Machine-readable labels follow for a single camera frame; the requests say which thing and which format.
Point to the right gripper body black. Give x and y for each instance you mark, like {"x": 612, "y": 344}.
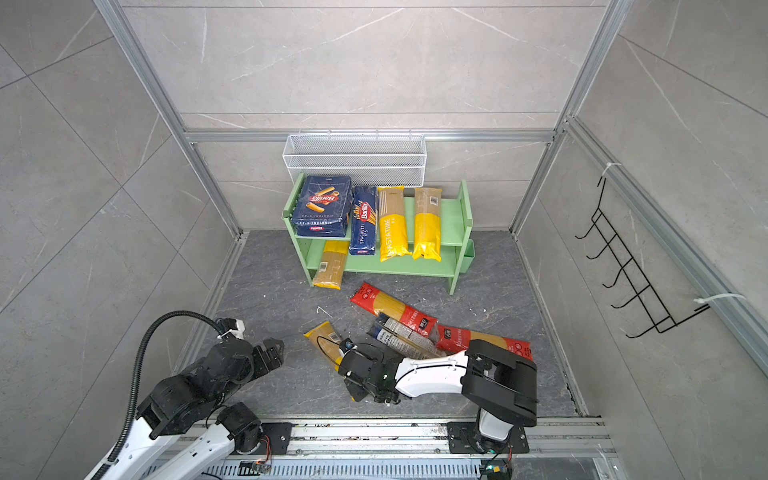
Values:
{"x": 357, "y": 394}

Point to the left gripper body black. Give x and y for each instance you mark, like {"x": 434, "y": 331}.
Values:
{"x": 257, "y": 366}

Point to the large yellow spaghetti bag front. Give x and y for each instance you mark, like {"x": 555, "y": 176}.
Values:
{"x": 328, "y": 343}

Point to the yellow spaghetti bag with lettering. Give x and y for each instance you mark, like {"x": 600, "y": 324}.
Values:
{"x": 392, "y": 223}

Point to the blue Barilla spaghetti box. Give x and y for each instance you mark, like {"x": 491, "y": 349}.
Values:
{"x": 363, "y": 221}

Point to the blue Barilla rigatoni box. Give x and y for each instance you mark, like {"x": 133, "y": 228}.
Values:
{"x": 323, "y": 207}

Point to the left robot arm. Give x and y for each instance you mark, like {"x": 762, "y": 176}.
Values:
{"x": 197, "y": 393}

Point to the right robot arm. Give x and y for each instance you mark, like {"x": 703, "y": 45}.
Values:
{"x": 502, "y": 384}

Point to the green wooden two-tier shelf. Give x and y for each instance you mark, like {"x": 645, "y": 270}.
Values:
{"x": 456, "y": 245}

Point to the clear white-label spaghetti bag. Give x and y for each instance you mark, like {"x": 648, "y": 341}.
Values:
{"x": 403, "y": 339}

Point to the red spaghetti bag upper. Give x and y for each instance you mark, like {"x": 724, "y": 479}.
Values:
{"x": 377, "y": 302}

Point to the red spaghetti bag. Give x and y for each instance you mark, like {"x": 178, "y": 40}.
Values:
{"x": 377, "y": 302}
{"x": 454, "y": 340}

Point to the red spaghetti bag right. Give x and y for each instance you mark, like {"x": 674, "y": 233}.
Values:
{"x": 454, "y": 340}

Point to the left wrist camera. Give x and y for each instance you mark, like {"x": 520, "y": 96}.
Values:
{"x": 231, "y": 328}

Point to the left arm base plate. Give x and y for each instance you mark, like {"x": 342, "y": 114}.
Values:
{"x": 273, "y": 437}

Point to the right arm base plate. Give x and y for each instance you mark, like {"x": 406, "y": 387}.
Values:
{"x": 467, "y": 438}

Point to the white wire mesh basket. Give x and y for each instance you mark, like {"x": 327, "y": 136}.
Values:
{"x": 375, "y": 159}

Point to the black wire hook rack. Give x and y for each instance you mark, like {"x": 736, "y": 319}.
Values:
{"x": 629, "y": 272}

